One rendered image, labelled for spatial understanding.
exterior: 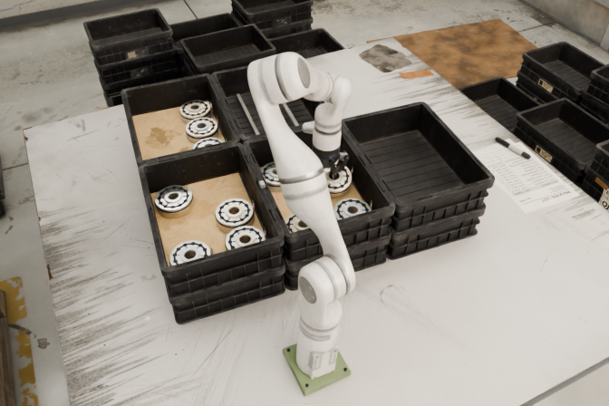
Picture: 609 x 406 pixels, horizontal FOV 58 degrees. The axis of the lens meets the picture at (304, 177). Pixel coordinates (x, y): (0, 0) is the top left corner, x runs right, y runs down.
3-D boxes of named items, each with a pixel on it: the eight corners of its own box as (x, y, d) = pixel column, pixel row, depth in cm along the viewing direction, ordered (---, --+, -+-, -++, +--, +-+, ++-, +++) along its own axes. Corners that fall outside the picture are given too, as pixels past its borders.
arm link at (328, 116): (352, 125, 144) (321, 115, 147) (357, 74, 133) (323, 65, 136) (341, 140, 139) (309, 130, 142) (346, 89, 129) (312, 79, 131)
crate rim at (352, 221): (397, 214, 142) (398, 207, 140) (286, 245, 134) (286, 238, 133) (336, 126, 170) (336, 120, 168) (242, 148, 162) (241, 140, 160)
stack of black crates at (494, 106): (544, 152, 279) (557, 115, 264) (497, 169, 269) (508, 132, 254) (491, 111, 306) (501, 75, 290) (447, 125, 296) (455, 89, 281)
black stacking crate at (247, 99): (334, 149, 176) (335, 120, 168) (245, 171, 169) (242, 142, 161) (293, 85, 204) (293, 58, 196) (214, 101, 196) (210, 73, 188)
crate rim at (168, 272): (286, 245, 134) (286, 238, 133) (162, 280, 126) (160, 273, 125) (242, 148, 162) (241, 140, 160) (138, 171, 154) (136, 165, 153)
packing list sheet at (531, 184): (584, 194, 177) (584, 193, 177) (528, 217, 170) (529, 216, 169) (513, 137, 199) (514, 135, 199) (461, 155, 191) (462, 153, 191)
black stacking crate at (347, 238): (391, 238, 148) (397, 208, 141) (287, 269, 141) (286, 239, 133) (334, 150, 176) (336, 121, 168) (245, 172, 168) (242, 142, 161)
